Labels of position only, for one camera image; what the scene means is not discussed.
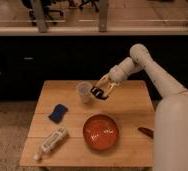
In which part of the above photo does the wooden table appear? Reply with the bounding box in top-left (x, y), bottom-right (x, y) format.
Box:
top-left (20, 80), bottom-right (154, 168)

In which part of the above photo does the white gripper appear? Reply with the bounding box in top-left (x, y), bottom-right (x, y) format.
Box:
top-left (96, 65), bottom-right (126, 97)

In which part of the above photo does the blue sponge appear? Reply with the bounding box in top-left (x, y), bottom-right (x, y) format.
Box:
top-left (48, 104), bottom-right (68, 123)

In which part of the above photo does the black eraser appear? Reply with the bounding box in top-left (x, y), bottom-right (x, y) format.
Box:
top-left (91, 86), bottom-right (107, 100)

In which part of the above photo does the black office chair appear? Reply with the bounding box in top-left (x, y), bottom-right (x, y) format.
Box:
top-left (21, 0), bottom-right (59, 26)

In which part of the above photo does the white tube bottle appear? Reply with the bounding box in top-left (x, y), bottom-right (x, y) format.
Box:
top-left (34, 127), bottom-right (68, 161)

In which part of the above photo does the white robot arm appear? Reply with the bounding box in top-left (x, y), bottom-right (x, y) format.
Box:
top-left (96, 44), bottom-right (188, 171)

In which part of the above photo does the red bowl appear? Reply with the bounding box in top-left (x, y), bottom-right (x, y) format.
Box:
top-left (83, 114), bottom-right (119, 151)

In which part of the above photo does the translucent ceramic cup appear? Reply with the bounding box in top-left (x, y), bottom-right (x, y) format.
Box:
top-left (76, 81), bottom-right (92, 103)

